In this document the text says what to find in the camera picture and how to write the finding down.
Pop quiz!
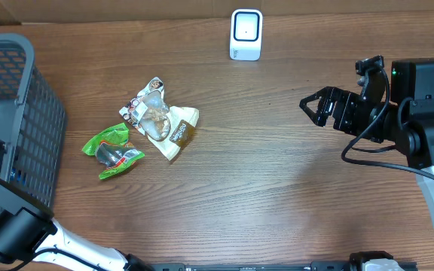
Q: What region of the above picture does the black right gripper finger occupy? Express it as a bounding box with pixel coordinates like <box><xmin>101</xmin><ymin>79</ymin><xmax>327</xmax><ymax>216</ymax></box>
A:
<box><xmin>309</xmin><ymin>98</ymin><xmax>336</xmax><ymax>126</ymax></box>
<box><xmin>299</xmin><ymin>87</ymin><xmax>361</xmax><ymax>111</ymax></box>

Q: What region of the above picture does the beige pastry snack packet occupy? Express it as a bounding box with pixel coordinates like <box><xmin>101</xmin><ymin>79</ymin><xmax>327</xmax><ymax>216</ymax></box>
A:
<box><xmin>119</xmin><ymin>77</ymin><xmax>200</xmax><ymax>161</ymax></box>

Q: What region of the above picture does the green snack packet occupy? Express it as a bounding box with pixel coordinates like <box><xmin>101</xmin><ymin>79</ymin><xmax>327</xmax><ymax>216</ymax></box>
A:
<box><xmin>81</xmin><ymin>123</ymin><xmax>145</xmax><ymax>180</ymax></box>

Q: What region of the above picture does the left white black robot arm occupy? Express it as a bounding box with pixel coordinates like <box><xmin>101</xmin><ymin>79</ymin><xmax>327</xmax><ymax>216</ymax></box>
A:
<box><xmin>0</xmin><ymin>141</ymin><xmax>152</xmax><ymax>271</ymax></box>

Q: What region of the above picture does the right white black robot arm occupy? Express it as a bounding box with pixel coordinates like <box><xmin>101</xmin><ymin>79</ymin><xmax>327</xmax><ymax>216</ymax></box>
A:
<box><xmin>299</xmin><ymin>55</ymin><xmax>434</xmax><ymax>229</ymax></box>

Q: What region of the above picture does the white barcode scanner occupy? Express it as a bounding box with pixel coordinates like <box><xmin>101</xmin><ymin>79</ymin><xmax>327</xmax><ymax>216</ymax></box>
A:
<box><xmin>229</xmin><ymin>8</ymin><xmax>263</xmax><ymax>61</ymax></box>

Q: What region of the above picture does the grey plastic mesh basket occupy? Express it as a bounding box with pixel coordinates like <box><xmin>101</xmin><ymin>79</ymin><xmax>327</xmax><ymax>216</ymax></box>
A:
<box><xmin>0</xmin><ymin>34</ymin><xmax>67</xmax><ymax>207</ymax></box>

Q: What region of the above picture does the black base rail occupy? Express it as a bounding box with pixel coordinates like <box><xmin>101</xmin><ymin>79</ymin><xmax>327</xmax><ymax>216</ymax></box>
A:
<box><xmin>151</xmin><ymin>251</ymin><xmax>418</xmax><ymax>271</ymax></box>

